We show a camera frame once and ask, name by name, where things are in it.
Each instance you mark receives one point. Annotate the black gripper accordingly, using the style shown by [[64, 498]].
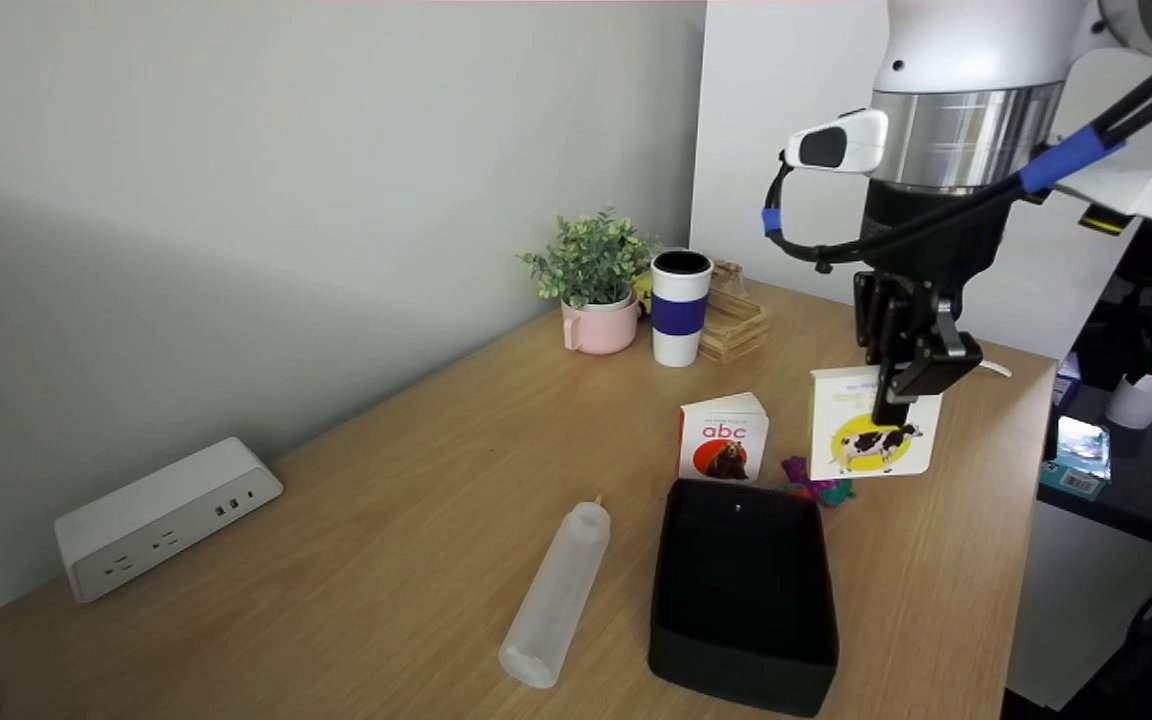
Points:
[[929, 232]]

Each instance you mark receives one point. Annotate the small red abc book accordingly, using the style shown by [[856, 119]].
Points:
[[724, 443]]

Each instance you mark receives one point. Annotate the black plastic box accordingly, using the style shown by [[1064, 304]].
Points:
[[740, 602]]

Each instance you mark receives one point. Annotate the white power strip box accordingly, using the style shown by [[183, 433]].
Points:
[[162, 522]]

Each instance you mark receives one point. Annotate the purple toy grapes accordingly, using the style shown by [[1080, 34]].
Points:
[[826, 494]]

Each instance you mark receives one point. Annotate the wooden slat crate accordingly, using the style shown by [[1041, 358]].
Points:
[[739, 326]]

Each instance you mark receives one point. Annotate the white cup purple sleeve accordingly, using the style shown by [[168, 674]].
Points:
[[680, 315]]

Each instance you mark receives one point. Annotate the white paper cup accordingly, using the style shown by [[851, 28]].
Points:
[[1141, 400]]

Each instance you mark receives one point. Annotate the green plant in pink mug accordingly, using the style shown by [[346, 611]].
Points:
[[593, 264]]

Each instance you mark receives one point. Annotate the translucent squeeze bottle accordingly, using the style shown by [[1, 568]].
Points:
[[557, 592]]

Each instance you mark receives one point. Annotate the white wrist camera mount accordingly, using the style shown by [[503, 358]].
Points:
[[1141, 194]]

